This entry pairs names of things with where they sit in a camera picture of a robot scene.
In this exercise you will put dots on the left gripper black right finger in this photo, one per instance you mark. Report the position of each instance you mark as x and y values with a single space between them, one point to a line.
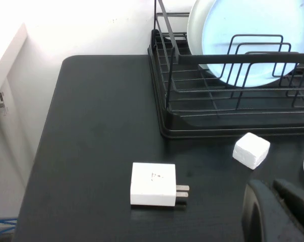
298 201

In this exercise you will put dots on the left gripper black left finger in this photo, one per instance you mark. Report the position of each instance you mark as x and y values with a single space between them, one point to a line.
262 216

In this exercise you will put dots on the light blue plate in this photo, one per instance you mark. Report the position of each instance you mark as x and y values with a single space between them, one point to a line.
255 22

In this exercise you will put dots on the white plate behind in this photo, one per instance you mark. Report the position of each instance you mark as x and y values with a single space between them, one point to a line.
194 30

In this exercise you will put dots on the white foam cube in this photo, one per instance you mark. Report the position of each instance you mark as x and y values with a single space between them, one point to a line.
251 151

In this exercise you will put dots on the white power adapter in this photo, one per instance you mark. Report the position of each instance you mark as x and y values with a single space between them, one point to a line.
151 184

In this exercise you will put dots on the black plastic drip tray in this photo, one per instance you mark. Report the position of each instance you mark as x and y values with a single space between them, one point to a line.
177 126

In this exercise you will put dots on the printed label sticker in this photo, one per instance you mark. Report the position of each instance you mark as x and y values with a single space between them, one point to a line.
1 103

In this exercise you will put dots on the white cabinet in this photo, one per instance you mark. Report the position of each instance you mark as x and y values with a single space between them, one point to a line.
5 63

